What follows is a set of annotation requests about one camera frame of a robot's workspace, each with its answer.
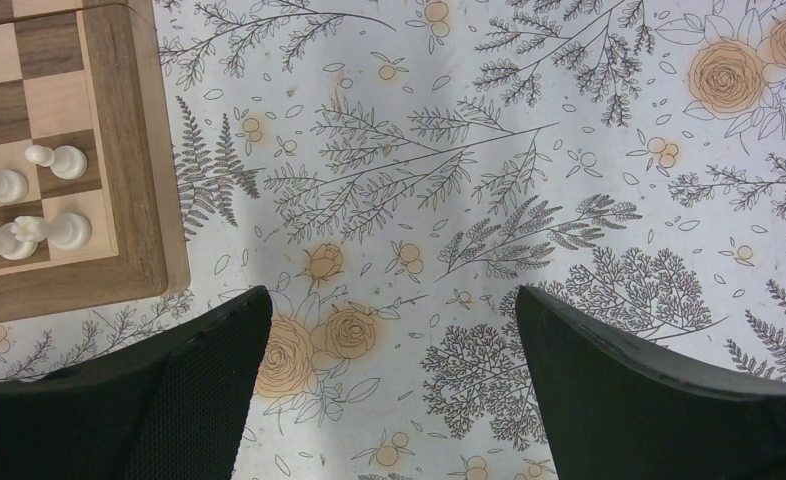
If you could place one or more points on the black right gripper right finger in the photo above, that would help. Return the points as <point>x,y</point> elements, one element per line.
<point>616,406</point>

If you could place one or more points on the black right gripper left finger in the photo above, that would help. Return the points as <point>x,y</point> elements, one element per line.
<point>172,406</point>

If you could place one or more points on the wooden chess board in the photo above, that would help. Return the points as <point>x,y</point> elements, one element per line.
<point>89,203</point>

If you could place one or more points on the white rook back row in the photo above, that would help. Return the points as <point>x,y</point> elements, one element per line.
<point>67,231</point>

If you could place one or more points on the white pawn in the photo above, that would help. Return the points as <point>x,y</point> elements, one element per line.
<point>66,162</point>
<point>13,186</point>

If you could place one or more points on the floral patterned table mat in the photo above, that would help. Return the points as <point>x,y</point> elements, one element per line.
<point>394,171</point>

